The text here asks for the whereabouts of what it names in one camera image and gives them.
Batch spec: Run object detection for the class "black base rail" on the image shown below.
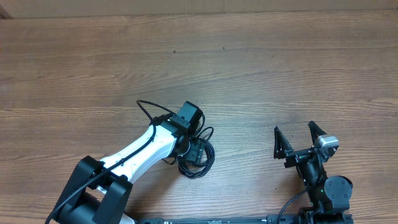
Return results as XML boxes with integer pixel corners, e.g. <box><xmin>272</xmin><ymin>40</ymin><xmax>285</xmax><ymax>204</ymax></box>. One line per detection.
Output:
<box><xmin>136</xmin><ymin>213</ymin><xmax>354</xmax><ymax>224</ymax></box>

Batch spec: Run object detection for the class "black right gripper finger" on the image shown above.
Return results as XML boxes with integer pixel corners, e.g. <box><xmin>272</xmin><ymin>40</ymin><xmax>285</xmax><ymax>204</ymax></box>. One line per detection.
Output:
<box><xmin>274</xmin><ymin>126</ymin><xmax>293</xmax><ymax>159</ymax></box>
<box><xmin>308</xmin><ymin>121</ymin><xmax>326</xmax><ymax>145</ymax></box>

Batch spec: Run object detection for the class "black USB cable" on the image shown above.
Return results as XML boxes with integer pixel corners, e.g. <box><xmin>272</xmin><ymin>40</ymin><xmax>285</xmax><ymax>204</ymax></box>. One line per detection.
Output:
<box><xmin>177</xmin><ymin>126</ymin><xmax>216</xmax><ymax>179</ymax></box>

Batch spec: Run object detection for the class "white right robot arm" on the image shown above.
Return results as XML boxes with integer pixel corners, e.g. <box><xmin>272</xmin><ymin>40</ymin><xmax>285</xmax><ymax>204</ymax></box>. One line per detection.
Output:
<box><xmin>274</xmin><ymin>121</ymin><xmax>354</xmax><ymax>224</ymax></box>

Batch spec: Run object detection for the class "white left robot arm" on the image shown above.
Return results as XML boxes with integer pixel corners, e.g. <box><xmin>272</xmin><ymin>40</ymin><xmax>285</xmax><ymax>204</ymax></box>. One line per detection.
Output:
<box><xmin>46</xmin><ymin>101</ymin><xmax>214</xmax><ymax>223</ymax></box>

